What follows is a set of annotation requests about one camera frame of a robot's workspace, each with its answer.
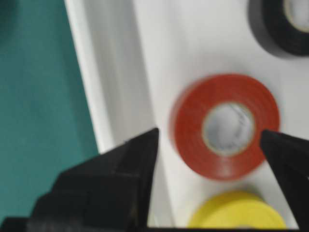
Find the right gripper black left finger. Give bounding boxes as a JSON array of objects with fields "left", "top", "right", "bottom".
[{"left": 24, "top": 127, "right": 160, "bottom": 232}]

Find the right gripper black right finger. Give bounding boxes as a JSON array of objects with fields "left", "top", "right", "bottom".
[{"left": 260, "top": 130, "right": 309, "bottom": 229}]

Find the yellow tape roll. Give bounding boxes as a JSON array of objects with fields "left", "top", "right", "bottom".
[{"left": 188, "top": 190, "right": 286, "bottom": 229}]

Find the red tape roll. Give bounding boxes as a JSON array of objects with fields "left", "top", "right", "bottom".
[{"left": 170, "top": 73, "right": 281, "bottom": 181}]

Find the black tape roll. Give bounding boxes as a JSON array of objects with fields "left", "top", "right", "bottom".
[{"left": 247, "top": 0, "right": 309, "bottom": 58}]

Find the white plastic tray case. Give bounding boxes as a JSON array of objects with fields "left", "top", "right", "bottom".
[{"left": 65, "top": 0, "right": 309, "bottom": 229}]

